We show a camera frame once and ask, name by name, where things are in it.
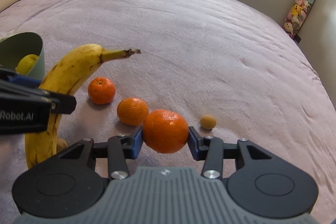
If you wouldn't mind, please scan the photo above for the yellow spotted banana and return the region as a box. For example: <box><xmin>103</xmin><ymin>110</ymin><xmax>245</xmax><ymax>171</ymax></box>
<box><xmin>25</xmin><ymin>44</ymin><xmax>141</xmax><ymax>169</ymax></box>

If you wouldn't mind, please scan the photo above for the pink bed blanket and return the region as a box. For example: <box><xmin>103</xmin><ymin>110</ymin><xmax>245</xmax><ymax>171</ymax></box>
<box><xmin>1</xmin><ymin>0</ymin><xmax>335</xmax><ymax>223</ymax></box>

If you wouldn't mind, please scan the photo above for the small brown kiwi fruit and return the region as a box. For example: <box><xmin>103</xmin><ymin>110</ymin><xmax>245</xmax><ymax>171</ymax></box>
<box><xmin>199</xmin><ymin>114</ymin><xmax>217</xmax><ymax>130</ymax></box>

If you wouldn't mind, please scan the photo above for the green plastic colander bowl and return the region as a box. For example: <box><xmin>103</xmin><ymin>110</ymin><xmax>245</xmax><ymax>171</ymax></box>
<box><xmin>0</xmin><ymin>32</ymin><xmax>45</xmax><ymax>81</ymax></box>

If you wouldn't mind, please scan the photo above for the hanging plush toy organizer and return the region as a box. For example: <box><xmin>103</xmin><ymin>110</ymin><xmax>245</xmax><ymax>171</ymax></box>
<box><xmin>282</xmin><ymin>0</ymin><xmax>315</xmax><ymax>39</ymax></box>

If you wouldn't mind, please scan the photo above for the mandarin orange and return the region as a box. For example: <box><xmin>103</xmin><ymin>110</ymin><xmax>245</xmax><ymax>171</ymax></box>
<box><xmin>88</xmin><ymin>77</ymin><xmax>116</xmax><ymax>105</ymax></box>
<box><xmin>117</xmin><ymin>97</ymin><xmax>149</xmax><ymax>127</ymax></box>
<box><xmin>142</xmin><ymin>109</ymin><xmax>189</xmax><ymax>153</ymax></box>

